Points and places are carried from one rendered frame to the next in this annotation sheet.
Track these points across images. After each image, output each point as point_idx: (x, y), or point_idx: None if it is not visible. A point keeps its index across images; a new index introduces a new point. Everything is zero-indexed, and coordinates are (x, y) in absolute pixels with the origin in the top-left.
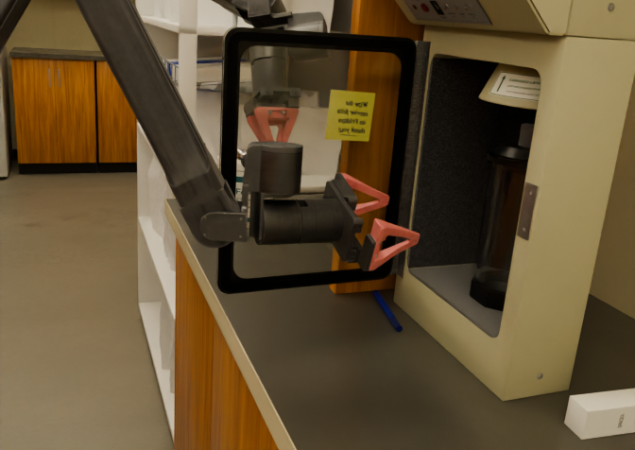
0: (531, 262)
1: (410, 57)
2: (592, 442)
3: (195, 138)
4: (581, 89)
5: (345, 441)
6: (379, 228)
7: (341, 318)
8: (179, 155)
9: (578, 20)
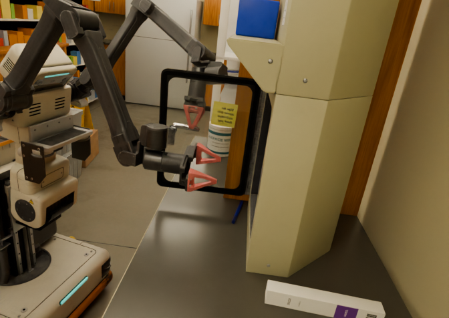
0: (259, 206)
1: (257, 89)
2: (268, 306)
3: (121, 118)
4: (287, 122)
5: (154, 264)
6: (188, 173)
7: (213, 209)
8: (114, 124)
9: (283, 86)
